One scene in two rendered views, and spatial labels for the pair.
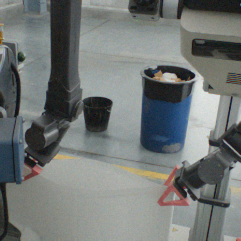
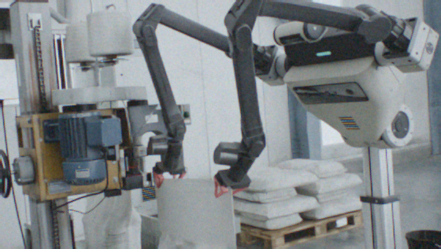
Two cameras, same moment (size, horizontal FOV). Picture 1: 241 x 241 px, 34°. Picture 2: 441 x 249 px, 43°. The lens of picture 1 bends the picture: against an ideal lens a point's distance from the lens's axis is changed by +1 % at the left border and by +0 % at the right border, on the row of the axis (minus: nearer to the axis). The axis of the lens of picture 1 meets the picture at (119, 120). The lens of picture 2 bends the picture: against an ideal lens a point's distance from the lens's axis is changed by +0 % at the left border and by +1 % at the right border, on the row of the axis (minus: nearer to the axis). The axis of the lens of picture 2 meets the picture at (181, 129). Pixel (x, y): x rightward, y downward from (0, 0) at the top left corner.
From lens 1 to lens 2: 1.44 m
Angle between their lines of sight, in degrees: 48
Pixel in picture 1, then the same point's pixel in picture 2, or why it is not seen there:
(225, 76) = (340, 122)
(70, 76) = (167, 106)
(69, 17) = (151, 67)
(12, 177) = (99, 142)
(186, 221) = not seen: outside the picture
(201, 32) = (292, 80)
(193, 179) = (228, 172)
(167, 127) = not seen: outside the picture
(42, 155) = (165, 167)
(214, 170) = (217, 154)
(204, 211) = not seen: outside the picture
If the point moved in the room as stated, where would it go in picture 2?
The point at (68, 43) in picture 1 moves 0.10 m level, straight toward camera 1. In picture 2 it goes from (157, 83) to (138, 84)
